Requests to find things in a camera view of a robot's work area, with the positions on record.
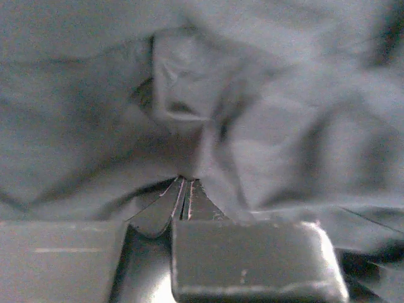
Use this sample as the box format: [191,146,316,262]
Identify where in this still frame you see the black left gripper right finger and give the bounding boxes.
[181,179,229,221]

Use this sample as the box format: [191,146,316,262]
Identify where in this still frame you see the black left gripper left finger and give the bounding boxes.
[129,177,186,239]

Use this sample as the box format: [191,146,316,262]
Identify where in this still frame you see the black trousers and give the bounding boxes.
[1,1,403,254]

